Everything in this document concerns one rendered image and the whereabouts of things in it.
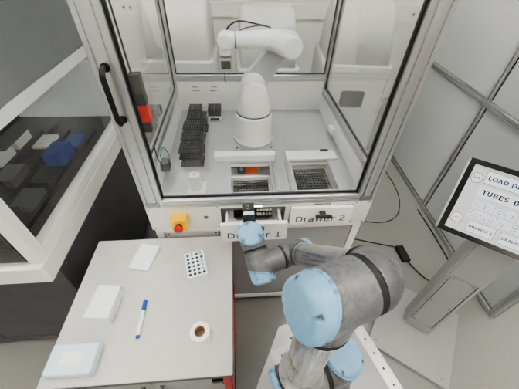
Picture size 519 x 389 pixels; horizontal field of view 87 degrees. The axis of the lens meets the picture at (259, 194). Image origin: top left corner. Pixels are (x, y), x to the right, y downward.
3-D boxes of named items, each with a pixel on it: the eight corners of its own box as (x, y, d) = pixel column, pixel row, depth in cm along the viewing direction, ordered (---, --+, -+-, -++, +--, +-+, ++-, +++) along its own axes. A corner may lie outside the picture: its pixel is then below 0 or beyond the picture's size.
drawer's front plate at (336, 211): (347, 222, 133) (354, 207, 126) (289, 224, 131) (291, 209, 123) (347, 220, 134) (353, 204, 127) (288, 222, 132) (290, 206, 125)
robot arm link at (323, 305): (329, 400, 77) (401, 292, 43) (281, 427, 72) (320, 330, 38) (306, 356, 86) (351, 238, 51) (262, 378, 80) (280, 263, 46)
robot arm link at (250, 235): (241, 252, 80) (233, 224, 81) (242, 250, 91) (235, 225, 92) (267, 245, 81) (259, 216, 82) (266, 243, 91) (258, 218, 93)
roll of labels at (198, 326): (209, 323, 103) (208, 319, 100) (212, 343, 98) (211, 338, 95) (190, 328, 101) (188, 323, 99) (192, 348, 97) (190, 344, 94)
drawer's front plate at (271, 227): (286, 238, 125) (288, 223, 117) (221, 241, 123) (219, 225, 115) (285, 235, 126) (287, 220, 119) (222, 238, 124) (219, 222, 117)
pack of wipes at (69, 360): (104, 345, 97) (100, 340, 93) (94, 377, 90) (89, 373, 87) (59, 348, 96) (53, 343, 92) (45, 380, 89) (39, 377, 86)
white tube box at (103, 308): (112, 323, 102) (107, 318, 98) (88, 323, 102) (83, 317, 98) (124, 291, 111) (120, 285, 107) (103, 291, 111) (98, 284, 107)
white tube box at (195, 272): (208, 278, 116) (208, 273, 114) (188, 283, 114) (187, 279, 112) (204, 254, 125) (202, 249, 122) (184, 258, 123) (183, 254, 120)
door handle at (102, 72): (124, 130, 88) (103, 68, 75) (116, 130, 87) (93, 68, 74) (128, 123, 91) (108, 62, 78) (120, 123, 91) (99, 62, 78)
